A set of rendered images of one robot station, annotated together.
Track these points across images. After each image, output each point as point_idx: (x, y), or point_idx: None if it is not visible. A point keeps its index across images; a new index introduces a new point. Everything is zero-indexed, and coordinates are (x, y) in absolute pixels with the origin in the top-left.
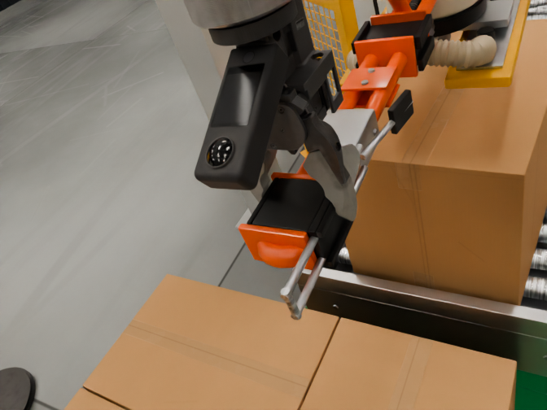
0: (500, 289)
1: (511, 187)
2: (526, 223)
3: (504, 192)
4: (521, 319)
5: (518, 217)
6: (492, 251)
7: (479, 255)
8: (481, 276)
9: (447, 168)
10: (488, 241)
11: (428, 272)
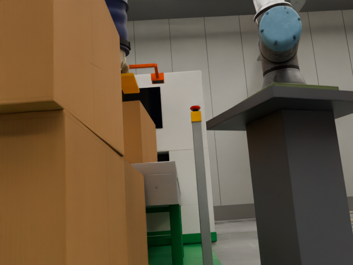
0: (135, 162)
1: (136, 105)
2: (142, 130)
3: (134, 108)
4: (144, 163)
5: (139, 119)
6: (131, 140)
7: (126, 144)
8: (128, 157)
9: None
10: (130, 134)
11: None
